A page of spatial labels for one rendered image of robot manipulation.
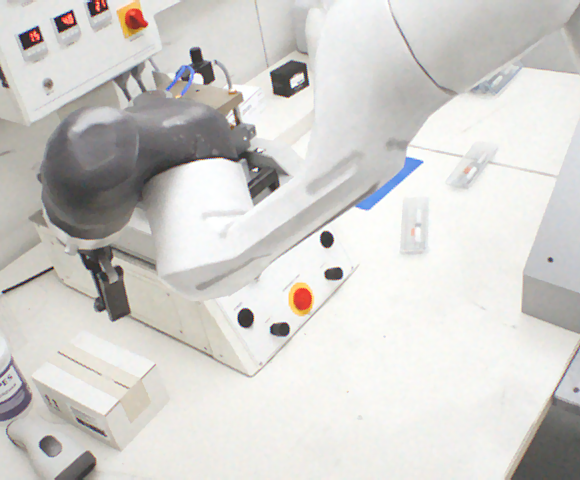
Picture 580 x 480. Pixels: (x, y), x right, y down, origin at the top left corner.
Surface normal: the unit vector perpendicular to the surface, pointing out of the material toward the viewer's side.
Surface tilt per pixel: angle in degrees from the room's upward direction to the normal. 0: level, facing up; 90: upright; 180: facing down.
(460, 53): 106
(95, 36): 90
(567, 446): 0
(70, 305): 0
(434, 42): 80
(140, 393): 89
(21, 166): 90
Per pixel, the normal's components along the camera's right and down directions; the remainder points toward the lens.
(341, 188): 0.10, 0.79
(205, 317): -0.60, 0.55
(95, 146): 0.15, -0.29
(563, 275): -0.56, -0.20
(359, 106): -0.38, 0.39
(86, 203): -0.19, 0.86
